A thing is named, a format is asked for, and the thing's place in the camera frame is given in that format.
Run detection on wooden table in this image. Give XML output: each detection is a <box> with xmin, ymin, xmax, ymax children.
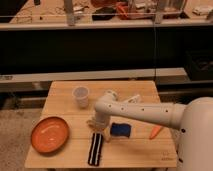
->
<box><xmin>25</xmin><ymin>81</ymin><xmax>176</xmax><ymax>169</ymax></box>

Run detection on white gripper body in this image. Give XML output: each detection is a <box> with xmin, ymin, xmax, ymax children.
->
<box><xmin>91</xmin><ymin>113</ymin><xmax>110</xmax><ymax>131</ymax></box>

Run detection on grey metal shelf rail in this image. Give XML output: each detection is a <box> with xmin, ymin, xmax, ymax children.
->
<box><xmin>0</xmin><ymin>68</ymin><xmax>186</xmax><ymax>93</ymax></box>

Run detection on orange carrot toy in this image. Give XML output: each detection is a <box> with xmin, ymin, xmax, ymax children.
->
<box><xmin>149</xmin><ymin>125</ymin><xmax>163</xmax><ymax>139</ymax></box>

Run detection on blue cloth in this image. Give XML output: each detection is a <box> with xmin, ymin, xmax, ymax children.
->
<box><xmin>110</xmin><ymin>123</ymin><xmax>131</xmax><ymax>137</ymax></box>

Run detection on translucent white cup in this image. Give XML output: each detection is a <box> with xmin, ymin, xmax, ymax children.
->
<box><xmin>72</xmin><ymin>86</ymin><xmax>89</xmax><ymax>108</ymax></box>

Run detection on black white striped eraser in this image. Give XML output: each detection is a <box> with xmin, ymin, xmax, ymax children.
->
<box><xmin>88</xmin><ymin>133</ymin><xmax>104</xmax><ymax>166</ymax></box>

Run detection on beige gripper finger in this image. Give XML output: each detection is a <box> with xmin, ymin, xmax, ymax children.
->
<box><xmin>104</xmin><ymin>129</ymin><xmax>111</xmax><ymax>142</ymax></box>
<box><xmin>86</xmin><ymin>120</ymin><xmax>95</xmax><ymax>130</ymax></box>

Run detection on white plastic bottle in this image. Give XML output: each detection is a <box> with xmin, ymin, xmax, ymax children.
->
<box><xmin>123</xmin><ymin>94</ymin><xmax>141</xmax><ymax>103</ymax></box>

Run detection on orange plate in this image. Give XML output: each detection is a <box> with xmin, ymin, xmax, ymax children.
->
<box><xmin>31</xmin><ymin>117</ymin><xmax>70</xmax><ymax>154</ymax></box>

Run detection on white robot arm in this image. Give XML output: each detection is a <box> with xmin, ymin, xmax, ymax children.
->
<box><xmin>87</xmin><ymin>90</ymin><xmax>213</xmax><ymax>171</ymax></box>

